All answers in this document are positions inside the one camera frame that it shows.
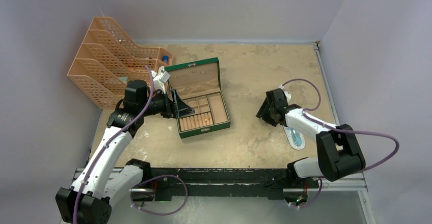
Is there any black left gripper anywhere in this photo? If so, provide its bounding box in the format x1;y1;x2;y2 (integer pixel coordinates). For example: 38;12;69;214
139;88;194;119

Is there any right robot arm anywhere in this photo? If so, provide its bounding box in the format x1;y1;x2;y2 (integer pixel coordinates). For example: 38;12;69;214
256;88;366;187

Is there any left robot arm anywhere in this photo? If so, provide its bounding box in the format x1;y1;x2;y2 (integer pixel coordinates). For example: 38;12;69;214
55;78;188;223

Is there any green jewelry box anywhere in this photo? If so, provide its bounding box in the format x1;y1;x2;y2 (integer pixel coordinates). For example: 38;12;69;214
165;57;231;139

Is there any blue white oval dish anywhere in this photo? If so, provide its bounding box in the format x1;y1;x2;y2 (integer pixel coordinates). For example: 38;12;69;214
283;126;306;150

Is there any orange mesh file organizer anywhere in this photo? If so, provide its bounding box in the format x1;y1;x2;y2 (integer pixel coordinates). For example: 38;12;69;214
67;17;174;109

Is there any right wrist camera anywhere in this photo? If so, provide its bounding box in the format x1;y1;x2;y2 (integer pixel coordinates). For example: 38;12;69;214
279;85;291;102

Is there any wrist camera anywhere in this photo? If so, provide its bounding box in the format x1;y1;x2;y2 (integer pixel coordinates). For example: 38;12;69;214
151;66;170;93
279;85;291;102

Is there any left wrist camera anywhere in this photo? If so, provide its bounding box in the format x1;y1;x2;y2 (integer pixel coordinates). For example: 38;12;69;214
151;66;170;93

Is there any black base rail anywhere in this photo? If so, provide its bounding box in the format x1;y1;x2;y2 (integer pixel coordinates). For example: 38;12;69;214
126;159;319;201

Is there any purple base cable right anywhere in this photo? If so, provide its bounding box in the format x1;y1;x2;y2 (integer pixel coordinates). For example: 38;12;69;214
285;178;323;210

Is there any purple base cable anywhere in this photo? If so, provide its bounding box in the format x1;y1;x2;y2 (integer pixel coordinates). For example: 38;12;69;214
285;178;323;210
129;174;188;216

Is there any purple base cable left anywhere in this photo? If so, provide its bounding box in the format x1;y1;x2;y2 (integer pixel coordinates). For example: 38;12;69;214
129;174;188;216

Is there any aluminium frame rail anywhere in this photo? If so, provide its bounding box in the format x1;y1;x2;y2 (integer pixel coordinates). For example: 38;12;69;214
314;41;376;223

